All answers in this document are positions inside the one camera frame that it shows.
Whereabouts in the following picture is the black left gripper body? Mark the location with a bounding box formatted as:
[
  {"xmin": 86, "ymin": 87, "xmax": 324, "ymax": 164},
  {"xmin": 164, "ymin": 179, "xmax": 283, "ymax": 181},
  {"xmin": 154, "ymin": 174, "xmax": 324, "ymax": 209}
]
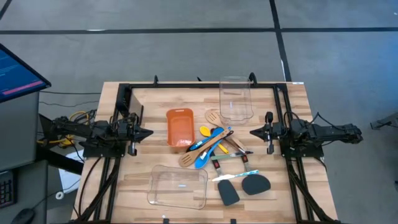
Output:
[{"xmin": 123, "ymin": 105, "xmax": 144, "ymax": 156}]

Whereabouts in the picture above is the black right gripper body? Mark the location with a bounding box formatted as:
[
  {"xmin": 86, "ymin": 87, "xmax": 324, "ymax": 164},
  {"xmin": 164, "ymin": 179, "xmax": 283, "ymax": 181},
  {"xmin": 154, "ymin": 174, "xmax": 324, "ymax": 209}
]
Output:
[{"xmin": 263, "ymin": 111, "xmax": 283, "ymax": 156}]

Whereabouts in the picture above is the orange plastic bin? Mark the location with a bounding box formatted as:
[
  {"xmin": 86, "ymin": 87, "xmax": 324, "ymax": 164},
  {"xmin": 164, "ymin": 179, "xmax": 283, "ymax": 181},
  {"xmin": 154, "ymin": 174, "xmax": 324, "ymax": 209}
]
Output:
[{"xmin": 165, "ymin": 108, "xmax": 196, "ymax": 147}]

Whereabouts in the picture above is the small blue silicone spoon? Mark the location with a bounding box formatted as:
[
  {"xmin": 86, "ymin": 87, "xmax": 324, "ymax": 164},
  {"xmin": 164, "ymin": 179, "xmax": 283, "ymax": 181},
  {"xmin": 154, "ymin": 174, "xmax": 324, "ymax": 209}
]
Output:
[{"xmin": 188, "ymin": 126, "xmax": 225, "ymax": 152}]

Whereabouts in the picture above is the green-handled knife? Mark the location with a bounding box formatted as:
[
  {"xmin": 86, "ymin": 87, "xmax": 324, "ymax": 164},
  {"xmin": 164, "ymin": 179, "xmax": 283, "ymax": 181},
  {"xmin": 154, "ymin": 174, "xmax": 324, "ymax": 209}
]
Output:
[{"xmin": 210, "ymin": 151, "xmax": 254, "ymax": 161}]

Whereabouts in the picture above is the light wooden slotted spatula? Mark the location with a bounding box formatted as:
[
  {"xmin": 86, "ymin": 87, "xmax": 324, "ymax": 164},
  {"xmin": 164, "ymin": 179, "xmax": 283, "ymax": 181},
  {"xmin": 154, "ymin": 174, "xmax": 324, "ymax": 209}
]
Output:
[{"xmin": 204, "ymin": 111, "xmax": 248, "ymax": 151}]

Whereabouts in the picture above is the wooden slotted spoon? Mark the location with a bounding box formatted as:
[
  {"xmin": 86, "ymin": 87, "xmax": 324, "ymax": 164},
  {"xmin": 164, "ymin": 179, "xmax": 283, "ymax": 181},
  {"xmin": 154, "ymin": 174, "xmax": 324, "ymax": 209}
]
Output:
[{"xmin": 178, "ymin": 129, "xmax": 231, "ymax": 168}]

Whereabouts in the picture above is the large blue silicone spoon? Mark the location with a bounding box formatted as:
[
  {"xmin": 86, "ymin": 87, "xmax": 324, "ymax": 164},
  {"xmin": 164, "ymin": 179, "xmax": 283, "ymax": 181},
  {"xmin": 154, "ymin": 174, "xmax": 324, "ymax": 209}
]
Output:
[{"xmin": 194, "ymin": 126, "xmax": 233, "ymax": 170}]

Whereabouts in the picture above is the rectangular black spatula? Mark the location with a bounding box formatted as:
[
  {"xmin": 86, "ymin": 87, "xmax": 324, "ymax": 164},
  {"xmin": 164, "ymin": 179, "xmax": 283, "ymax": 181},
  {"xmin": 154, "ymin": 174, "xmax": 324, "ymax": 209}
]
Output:
[{"xmin": 210, "ymin": 151, "xmax": 241, "ymax": 207}]

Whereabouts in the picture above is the large clear plastic bin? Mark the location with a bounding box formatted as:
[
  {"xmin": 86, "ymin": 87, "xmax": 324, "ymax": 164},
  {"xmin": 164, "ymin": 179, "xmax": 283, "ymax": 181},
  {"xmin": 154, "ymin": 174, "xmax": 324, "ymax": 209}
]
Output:
[{"xmin": 147, "ymin": 164, "xmax": 208, "ymax": 210}]

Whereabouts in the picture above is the small clear plastic bin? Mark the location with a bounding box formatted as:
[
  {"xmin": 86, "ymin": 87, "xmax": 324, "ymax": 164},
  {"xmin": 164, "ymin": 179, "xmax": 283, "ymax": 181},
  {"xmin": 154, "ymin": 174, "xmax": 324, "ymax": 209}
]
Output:
[{"xmin": 219, "ymin": 76, "xmax": 255, "ymax": 126}]

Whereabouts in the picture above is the round black spatula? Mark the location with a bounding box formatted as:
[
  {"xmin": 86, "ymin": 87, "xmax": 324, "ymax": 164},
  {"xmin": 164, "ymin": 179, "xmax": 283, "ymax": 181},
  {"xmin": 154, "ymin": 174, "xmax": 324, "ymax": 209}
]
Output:
[{"xmin": 241, "ymin": 154, "xmax": 272, "ymax": 197}]

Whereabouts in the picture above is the yellow plastic spoon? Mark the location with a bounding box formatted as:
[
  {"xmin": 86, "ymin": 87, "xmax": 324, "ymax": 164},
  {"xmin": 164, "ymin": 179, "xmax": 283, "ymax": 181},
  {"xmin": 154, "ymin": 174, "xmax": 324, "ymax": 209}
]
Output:
[{"xmin": 199, "ymin": 126, "xmax": 230, "ymax": 155}]

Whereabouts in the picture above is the black desk brace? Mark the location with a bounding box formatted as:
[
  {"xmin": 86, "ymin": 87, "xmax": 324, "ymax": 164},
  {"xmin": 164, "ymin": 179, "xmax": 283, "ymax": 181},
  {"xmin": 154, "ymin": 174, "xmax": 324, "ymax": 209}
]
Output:
[{"xmin": 35, "ymin": 144, "xmax": 85, "ymax": 175}]

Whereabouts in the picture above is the white paper sheet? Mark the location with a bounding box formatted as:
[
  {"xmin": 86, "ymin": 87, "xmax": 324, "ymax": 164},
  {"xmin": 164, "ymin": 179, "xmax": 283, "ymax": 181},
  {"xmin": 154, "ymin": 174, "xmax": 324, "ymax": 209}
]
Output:
[{"xmin": 58, "ymin": 149, "xmax": 85, "ymax": 194}]

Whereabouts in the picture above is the black floor stand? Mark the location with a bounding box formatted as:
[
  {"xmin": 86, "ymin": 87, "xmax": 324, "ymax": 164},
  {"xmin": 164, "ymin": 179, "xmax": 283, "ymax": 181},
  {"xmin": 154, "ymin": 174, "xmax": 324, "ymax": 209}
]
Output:
[{"xmin": 369, "ymin": 111, "xmax": 398, "ymax": 131}]

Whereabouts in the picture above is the grey desk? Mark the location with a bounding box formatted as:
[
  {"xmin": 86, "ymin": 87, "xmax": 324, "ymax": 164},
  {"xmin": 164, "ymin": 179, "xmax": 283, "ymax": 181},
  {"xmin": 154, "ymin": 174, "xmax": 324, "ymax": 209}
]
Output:
[{"xmin": 0, "ymin": 91, "xmax": 49, "ymax": 224}]

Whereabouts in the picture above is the computer monitor blue screen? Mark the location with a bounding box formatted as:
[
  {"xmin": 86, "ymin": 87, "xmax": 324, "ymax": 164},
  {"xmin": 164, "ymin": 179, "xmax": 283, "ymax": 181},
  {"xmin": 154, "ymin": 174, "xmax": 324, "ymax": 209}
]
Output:
[{"xmin": 0, "ymin": 43, "xmax": 52, "ymax": 103}]

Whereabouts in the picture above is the black keyboard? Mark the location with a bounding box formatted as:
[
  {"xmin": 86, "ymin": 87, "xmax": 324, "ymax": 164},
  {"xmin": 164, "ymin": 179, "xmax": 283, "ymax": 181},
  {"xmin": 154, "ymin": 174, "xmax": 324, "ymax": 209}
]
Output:
[{"xmin": 0, "ymin": 169, "xmax": 18, "ymax": 208}]

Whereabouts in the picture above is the black computer mouse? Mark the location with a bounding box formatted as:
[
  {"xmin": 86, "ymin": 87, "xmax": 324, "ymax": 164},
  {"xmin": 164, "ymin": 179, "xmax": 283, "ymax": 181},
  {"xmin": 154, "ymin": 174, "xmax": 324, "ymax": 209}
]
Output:
[{"xmin": 11, "ymin": 207, "xmax": 35, "ymax": 224}]

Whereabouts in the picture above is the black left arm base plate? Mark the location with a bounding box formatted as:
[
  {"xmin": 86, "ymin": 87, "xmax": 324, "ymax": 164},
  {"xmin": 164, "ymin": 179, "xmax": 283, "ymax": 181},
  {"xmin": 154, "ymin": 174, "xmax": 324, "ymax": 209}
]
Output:
[{"xmin": 79, "ymin": 141, "xmax": 127, "ymax": 159}]

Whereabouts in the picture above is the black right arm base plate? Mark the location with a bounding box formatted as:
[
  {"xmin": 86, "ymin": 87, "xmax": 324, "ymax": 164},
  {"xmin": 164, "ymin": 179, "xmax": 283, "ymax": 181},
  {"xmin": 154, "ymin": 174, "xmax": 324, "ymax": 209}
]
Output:
[{"xmin": 279, "ymin": 133, "xmax": 325, "ymax": 159}]

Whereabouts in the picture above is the yellow cable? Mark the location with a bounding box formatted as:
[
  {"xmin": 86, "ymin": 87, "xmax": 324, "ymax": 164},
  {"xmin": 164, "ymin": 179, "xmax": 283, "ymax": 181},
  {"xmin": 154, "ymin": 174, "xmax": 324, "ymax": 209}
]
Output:
[{"xmin": 37, "ymin": 110, "xmax": 90, "ymax": 147}]

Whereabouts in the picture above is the black aluminium table frame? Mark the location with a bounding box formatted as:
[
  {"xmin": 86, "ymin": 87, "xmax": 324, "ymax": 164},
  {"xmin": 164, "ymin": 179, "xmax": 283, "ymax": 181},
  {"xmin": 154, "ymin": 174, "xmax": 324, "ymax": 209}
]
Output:
[{"xmin": 73, "ymin": 81, "xmax": 341, "ymax": 224}]

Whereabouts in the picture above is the thin black floor cable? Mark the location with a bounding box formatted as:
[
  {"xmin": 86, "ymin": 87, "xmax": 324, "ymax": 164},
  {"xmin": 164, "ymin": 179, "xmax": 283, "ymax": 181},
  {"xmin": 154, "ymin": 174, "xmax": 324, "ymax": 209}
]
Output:
[
  {"xmin": 39, "ymin": 100, "xmax": 100, "ymax": 108},
  {"xmin": 39, "ymin": 90, "xmax": 102, "ymax": 95}
]

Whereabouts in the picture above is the thick black power cable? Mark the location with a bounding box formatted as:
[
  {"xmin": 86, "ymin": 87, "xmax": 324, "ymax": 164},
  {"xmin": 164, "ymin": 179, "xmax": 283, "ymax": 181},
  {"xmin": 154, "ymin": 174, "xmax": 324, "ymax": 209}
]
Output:
[{"xmin": 77, "ymin": 157, "xmax": 103, "ymax": 218}]

